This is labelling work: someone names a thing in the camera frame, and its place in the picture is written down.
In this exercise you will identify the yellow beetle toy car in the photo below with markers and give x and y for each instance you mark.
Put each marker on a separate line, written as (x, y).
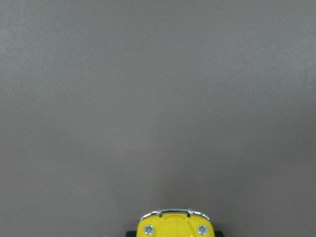
(175, 223)

